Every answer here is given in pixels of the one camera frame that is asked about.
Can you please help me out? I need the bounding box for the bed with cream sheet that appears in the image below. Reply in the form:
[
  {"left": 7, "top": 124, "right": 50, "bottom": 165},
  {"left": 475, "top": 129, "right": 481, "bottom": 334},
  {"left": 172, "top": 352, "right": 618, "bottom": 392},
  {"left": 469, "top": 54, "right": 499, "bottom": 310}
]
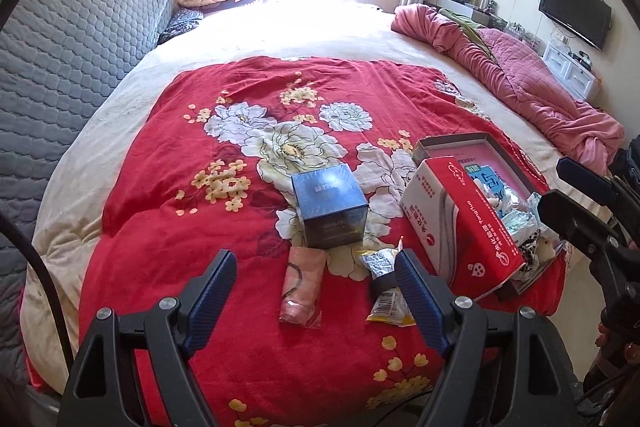
[{"left": 20, "top": 0, "right": 626, "bottom": 388}]

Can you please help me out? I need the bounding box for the pale green tissue pack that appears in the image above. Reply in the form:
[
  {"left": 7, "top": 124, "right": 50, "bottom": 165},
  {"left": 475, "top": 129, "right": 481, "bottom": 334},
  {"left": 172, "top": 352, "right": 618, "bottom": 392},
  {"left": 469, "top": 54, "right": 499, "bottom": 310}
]
[
  {"left": 501, "top": 206, "right": 541, "bottom": 249},
  {"left": 492, "top": 184, "right": 528, "bottom": 214}
]

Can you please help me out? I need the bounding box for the leopard print scrunchie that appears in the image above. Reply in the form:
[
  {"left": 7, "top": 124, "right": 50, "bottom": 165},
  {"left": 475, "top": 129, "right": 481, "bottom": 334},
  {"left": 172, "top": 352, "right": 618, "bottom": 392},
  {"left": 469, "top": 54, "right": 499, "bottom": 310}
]
[{"left": 517, "top": 232, "right": 543, "bottom": 268}]

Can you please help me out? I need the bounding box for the dark blue box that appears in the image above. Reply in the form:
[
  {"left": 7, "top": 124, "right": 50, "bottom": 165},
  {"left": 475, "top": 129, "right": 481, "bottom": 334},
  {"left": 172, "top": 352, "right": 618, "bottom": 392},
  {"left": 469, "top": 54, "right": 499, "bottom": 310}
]
[{"left": 291, "top": 166, "right": 370, "bottom": 250}]

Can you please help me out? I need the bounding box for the dark patterned pillow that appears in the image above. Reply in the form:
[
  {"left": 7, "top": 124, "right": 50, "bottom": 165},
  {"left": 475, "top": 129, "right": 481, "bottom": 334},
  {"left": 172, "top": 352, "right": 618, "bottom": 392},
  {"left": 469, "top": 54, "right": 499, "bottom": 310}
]
[{"left": 157, "top": 8, "right": 205, "bottom": 45}]

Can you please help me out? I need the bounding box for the black television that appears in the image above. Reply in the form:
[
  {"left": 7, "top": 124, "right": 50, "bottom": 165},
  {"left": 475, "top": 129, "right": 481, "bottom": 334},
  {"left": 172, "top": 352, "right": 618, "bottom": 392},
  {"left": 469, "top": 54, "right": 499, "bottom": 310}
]
[{"left": 538, "top": 0, "right": 612, "bottom": 52}]

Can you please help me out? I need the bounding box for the person's right hand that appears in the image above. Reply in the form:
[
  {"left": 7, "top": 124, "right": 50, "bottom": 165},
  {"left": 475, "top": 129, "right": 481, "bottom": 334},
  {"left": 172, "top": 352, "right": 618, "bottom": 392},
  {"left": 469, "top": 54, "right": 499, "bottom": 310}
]
[{"left": 587, "top": 304, "right": 640, "bottom": 403}]

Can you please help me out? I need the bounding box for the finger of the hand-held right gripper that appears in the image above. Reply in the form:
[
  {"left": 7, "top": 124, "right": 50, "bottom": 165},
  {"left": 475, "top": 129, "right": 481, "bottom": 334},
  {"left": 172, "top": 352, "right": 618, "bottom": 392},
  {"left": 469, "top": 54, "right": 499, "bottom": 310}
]
[
  {"left": 537, "top": 189, "right": 640, "bottom": 308},
  {"left": 556, "top": 157, "right": 640, "bottom": 250}
]

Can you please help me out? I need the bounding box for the red floral blanket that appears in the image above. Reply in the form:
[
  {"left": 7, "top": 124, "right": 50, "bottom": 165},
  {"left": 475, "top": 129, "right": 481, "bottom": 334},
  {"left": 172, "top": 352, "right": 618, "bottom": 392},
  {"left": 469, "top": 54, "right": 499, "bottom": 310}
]
[{"left": 22, "top": 56, "right": 571, "bottom": 427}]

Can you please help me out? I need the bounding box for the grey tray box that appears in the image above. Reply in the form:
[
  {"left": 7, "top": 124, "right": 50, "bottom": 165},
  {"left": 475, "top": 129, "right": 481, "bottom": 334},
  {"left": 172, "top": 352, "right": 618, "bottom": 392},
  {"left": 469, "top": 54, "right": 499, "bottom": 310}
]
[{"left": 412, "top": 132, "right": 568, "bottom": 295}]

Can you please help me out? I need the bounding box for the pink book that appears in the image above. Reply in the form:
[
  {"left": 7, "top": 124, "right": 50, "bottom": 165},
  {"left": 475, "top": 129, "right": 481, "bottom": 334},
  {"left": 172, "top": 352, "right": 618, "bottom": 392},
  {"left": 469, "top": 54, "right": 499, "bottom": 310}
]
[{"left": 430, "top": 144, "right": 531, "bottom": 202}]

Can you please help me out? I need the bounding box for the cream plush toy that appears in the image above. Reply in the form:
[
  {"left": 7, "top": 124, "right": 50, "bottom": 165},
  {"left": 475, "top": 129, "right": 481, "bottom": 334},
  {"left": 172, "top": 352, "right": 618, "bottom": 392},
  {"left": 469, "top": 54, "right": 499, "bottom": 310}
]
[{"left": 536, "top": 238, "right": 565, "bottom": 264}]

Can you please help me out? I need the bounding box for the pink cloth in clear bag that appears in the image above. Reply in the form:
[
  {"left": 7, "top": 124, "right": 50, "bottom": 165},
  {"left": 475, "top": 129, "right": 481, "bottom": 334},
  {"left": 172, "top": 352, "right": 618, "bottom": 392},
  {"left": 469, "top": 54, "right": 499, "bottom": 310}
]
[{"left": 279, "top": 246, "right": 327, "bottom": 330}]

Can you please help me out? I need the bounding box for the dark bag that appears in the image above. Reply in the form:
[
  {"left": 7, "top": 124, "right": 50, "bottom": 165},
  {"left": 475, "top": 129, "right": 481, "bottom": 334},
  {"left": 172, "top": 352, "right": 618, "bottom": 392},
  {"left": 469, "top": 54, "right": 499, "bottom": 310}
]
[{"left": 614, "top": 147, "right": 640, "bottom": 208}]

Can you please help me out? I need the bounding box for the yellow snack packet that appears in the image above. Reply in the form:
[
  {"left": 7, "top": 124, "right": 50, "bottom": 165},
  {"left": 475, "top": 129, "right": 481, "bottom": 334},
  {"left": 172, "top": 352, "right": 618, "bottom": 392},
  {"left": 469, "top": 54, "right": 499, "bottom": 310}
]
[{"left": 361, "top": 247, "right": 418, "bottom": 328}]

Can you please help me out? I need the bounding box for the grey quilted headboard cover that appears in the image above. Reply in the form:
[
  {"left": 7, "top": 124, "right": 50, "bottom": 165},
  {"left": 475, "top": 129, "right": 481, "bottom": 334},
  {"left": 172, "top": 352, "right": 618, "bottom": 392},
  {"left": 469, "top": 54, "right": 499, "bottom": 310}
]
[{"left": 0, "top": 0, "right": 176, "bottom": 388}]

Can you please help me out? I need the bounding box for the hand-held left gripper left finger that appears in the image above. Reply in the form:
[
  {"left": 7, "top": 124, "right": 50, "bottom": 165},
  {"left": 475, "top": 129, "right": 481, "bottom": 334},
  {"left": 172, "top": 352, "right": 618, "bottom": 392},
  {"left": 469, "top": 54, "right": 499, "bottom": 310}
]
[{"left": 60, "top": 249, "right": 238, "bottom": 427}]

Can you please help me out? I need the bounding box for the white drawer cabinet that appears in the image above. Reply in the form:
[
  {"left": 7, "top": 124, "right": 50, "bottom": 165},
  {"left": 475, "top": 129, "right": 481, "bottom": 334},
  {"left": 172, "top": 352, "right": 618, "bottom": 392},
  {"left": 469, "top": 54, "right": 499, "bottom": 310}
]
[{"left": 542, "top": 42, "right": 601, "bottom": 102}]

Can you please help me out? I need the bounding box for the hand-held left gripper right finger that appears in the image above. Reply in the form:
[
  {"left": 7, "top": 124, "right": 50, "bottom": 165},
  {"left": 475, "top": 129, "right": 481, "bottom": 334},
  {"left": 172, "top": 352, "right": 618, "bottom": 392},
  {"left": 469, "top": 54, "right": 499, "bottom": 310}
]
[{"left": 395, "top": 249, "right": 583, "bottom": 427}]

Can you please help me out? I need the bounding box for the pink quilt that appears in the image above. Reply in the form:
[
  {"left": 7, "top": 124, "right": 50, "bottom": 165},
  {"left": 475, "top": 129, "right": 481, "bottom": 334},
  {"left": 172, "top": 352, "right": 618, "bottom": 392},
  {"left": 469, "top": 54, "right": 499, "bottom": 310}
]
[{"left": 391, "top": 4, "right": 626, "bottom": 178}]

